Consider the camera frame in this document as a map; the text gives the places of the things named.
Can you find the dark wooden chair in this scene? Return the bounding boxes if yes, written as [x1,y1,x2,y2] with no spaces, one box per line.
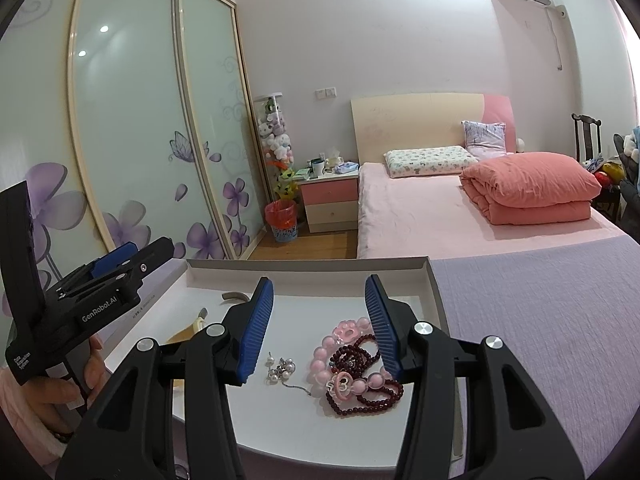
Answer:
[571,112,603,163]

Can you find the pink bead bracelet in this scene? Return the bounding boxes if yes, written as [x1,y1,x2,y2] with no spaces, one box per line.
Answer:
[309,319,396,408]

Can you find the pink and cream nightstand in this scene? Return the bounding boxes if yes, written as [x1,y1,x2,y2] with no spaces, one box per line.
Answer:
[297,162,361,233]

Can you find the grey cardboard tray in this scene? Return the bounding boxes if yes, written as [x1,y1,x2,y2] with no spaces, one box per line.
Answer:
[95,256,468,463]

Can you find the silver pearl cluster earrings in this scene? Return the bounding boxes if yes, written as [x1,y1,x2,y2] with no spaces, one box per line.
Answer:
[265,357,321,397]

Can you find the cream and pink headboard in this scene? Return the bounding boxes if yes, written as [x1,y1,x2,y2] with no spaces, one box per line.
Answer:
[350,92,517,163]

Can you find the white pipe cover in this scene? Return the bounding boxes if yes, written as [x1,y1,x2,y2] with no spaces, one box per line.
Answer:
[545,4,571,72]

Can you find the patterned white pillow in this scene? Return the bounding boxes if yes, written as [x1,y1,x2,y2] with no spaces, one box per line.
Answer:
[384,145,480,179]

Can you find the purple floral pillow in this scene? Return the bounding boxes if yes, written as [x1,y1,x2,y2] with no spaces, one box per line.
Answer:
[461,120,508,158]

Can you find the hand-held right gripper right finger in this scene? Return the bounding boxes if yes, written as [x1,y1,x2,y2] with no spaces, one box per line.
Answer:
[364,274,586,480]

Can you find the yellow wrist watch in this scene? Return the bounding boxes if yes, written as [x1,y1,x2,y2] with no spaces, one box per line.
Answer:
[165,306,211,346]

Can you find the purple blanket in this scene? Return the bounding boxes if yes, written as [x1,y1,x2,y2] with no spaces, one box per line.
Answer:
[429,237,640,480]

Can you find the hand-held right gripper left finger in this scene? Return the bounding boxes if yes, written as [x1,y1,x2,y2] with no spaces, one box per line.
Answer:
[55,276,275,480]

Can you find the dark grey chair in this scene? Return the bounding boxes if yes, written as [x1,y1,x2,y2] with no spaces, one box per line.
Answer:
[614,132,640,233]

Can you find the folded coral quilt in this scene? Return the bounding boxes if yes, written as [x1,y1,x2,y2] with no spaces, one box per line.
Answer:
[459,151,603,226]

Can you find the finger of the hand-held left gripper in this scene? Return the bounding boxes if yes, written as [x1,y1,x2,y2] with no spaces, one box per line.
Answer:
[92,242,139,271]
[95,238,175,295]

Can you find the pink waste bin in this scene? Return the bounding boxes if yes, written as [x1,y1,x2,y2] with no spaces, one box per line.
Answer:
[265,199,300,243]

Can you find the person's left hand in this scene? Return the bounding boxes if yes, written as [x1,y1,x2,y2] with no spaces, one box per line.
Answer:
[27,339,104,423]

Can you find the clear tube of plush toys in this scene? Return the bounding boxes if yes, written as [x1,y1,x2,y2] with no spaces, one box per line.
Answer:
[252,94,296,201]

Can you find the pink bed sheet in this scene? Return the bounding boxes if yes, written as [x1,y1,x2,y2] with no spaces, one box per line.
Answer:
[356,160,623,260]

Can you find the person's left forearm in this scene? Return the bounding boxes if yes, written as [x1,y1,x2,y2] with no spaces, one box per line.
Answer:
[0,365,76,471]

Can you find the colourful toy pile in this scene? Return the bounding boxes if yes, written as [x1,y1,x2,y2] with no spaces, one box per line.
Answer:
[592,157,626,188]

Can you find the dark red bead bracelet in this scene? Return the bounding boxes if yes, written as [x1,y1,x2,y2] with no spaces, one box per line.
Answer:
[325,332,405,417]

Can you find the floral sliding door wardrobe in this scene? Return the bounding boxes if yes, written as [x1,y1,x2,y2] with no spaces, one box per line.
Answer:
[0,0,266,321]

